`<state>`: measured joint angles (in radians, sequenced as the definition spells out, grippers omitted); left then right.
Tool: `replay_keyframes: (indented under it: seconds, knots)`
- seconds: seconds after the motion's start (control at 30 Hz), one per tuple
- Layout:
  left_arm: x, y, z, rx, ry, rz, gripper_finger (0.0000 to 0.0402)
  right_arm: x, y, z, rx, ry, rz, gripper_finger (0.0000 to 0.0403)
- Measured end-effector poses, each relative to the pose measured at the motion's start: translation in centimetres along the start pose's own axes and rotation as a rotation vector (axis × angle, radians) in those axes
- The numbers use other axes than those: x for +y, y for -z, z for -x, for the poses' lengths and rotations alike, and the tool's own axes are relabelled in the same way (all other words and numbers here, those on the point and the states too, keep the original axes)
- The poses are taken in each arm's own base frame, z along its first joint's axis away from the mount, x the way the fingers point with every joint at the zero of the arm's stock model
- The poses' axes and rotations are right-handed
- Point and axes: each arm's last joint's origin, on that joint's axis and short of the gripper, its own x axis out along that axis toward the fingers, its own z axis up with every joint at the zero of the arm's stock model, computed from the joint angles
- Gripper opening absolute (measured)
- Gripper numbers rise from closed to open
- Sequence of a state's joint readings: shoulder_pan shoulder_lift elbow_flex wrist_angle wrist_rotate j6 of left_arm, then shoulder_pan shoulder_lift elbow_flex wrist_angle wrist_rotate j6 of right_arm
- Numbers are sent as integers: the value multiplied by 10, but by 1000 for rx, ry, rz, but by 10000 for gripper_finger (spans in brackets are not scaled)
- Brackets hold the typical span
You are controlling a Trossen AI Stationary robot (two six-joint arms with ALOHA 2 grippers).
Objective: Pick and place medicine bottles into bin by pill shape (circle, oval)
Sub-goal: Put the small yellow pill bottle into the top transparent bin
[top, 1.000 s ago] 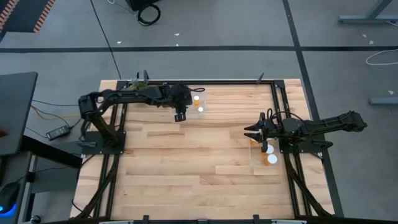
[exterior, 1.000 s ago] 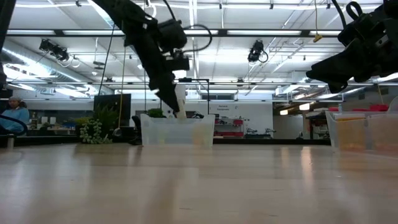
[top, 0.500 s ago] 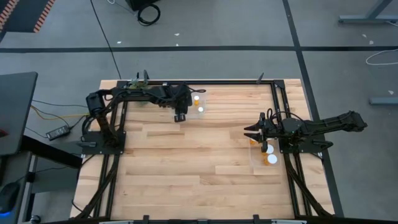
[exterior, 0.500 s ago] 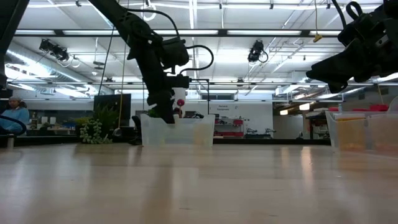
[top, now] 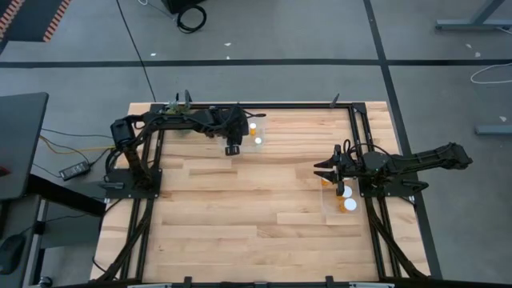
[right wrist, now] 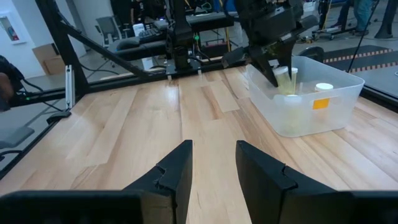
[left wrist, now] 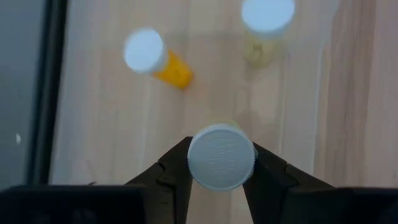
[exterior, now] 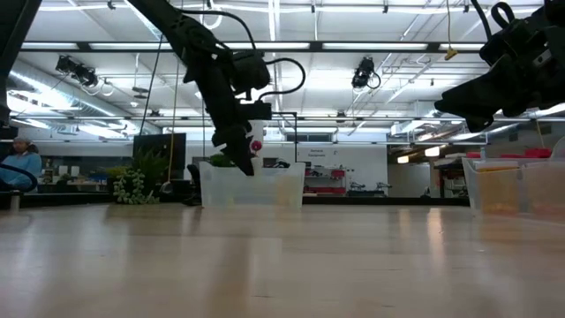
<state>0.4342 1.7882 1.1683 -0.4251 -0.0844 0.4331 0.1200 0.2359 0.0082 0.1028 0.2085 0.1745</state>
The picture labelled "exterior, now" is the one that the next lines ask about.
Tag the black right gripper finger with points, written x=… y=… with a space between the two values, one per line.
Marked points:
x=479 y=93
x=468 y=110

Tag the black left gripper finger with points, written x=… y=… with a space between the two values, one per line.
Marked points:
x=247 y=152
x=234 y=152

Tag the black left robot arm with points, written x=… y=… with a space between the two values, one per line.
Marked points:
x=176 y=26

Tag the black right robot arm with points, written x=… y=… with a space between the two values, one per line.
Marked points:
x=557 y=17

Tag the clear plastic bin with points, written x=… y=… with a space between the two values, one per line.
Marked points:
x=512 y=207
x=265 y=187

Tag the pink round ornament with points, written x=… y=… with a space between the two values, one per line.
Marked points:
x=257 y=146

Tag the green leafy potted plant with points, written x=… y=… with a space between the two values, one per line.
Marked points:
x=219 y=160

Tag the white printed banner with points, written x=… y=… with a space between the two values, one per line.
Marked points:
x=259 y=132

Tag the red box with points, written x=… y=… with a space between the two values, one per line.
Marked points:
x=473 y=155
x=538 y=153

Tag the black monitor screen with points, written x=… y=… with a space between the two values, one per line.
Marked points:
x=159 y=143

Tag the red and white cart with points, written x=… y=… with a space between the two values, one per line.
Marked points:
x=337 y=173

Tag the black ceiling-hung device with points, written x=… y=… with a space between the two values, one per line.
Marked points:
x=77 y=70
x=363 y=73

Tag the person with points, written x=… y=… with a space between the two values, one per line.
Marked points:
x=24 y=163

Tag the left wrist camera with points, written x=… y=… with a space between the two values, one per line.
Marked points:
x=256 y=110

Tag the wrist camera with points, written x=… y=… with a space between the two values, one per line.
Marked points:
x=256 y=110
x=507 y=44

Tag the black upright bracket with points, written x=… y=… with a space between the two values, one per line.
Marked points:
x=193 y=185

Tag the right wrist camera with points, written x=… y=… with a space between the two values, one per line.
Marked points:
x=507 y=44

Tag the black aluminium table frame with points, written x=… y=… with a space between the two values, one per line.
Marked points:
x=375 y=201

